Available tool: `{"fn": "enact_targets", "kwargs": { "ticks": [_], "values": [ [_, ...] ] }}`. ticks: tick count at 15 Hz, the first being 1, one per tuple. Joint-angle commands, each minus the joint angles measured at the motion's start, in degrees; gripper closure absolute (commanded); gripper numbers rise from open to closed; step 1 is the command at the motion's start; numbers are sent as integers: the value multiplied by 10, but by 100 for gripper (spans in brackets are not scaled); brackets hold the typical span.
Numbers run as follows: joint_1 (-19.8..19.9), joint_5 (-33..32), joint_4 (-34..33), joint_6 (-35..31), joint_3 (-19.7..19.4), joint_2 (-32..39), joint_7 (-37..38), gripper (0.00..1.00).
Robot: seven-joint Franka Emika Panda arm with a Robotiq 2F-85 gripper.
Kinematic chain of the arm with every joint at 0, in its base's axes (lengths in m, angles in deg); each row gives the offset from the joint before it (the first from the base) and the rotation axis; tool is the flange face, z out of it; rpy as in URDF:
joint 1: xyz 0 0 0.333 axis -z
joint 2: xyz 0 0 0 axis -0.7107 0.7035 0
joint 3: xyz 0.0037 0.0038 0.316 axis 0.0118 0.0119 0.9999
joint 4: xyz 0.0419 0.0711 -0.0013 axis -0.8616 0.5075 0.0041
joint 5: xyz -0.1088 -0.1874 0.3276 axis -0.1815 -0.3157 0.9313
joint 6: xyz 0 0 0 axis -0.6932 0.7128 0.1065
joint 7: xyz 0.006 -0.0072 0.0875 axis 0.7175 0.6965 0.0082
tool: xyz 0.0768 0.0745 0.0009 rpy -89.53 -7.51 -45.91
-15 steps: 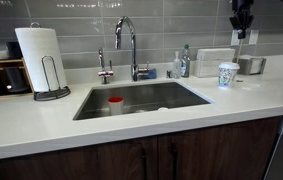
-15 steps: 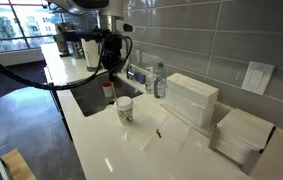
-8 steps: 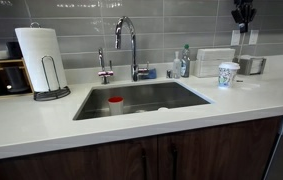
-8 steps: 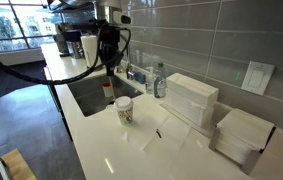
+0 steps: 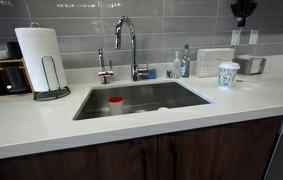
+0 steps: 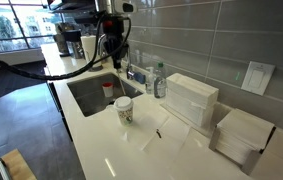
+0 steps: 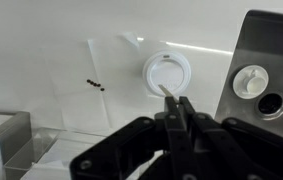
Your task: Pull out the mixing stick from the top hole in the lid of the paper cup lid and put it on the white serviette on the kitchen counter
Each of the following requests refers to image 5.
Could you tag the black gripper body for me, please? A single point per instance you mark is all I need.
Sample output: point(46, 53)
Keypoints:
point(244, 7)

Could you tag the printed paper cup with lid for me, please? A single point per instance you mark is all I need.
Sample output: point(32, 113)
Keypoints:
point(228, 75)

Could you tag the small dark stick piece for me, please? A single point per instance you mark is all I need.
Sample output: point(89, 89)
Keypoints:
point(239, 81)

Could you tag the white cup with red inside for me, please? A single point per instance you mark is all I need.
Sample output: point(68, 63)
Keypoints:
point(115, 105)

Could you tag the grey metal napkin holder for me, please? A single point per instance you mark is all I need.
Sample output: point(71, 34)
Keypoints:
point(244, 66)

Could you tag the white napkin stack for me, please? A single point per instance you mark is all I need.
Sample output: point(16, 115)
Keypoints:
point(255, 65)

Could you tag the white folded paper towel stack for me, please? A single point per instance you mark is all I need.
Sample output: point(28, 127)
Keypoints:
point(211, 61)

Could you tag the clear bottle with green cap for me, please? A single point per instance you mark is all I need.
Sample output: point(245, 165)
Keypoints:
point(185, 63)

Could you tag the clear soap pump dispenser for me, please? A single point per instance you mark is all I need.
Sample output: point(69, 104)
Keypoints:
point(176, 66)

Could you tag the small metal sink button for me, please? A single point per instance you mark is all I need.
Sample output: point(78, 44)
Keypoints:
point(169, 73)

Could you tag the blue sponge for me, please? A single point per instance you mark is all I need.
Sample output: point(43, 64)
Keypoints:
point(151, 73)

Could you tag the tall chrome gooseneck faucet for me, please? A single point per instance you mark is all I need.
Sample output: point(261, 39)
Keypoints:
point(133, 50)

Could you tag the stainless steel sink basin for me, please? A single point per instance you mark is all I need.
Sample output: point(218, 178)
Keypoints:
point(147, 98)

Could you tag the small chrome water tap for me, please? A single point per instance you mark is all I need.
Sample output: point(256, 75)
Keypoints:
point(103, 68)

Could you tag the dark wood cabinet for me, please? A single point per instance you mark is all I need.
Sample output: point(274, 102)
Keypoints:
point(131, 160)

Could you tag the white paper towel roll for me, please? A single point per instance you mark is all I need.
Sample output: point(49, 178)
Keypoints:
point(41, 60)

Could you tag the black coffee appliance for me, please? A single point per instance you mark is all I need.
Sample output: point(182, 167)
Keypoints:
point(14, 76)

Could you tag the white wall outlet plate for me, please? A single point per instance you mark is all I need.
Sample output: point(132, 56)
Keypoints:
point(253, 36)

